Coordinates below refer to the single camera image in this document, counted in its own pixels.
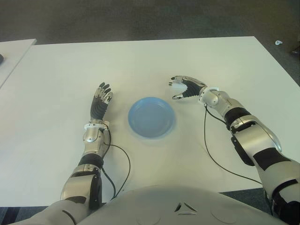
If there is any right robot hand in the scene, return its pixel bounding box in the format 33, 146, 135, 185
169, 75, 208, 100

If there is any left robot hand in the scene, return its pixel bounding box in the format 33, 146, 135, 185
90, 82, 114, 121

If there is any white charger block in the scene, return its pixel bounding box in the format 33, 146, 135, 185
168, 80, 188, 95

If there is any blue plate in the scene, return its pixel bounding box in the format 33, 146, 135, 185
127, 97, 176, 139

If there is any white side table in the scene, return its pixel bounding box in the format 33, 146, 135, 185
0, 38, 38, 90

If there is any grey robot torso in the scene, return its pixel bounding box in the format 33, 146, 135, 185
9, 184, 289, 225

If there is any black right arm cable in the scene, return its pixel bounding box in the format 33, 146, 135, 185
202, 105, 263, 186

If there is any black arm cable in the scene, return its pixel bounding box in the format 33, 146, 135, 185
202, 105, 263, 186
100, 130, 131, 200

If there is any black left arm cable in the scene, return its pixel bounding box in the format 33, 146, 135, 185
100, 130, 131, 200

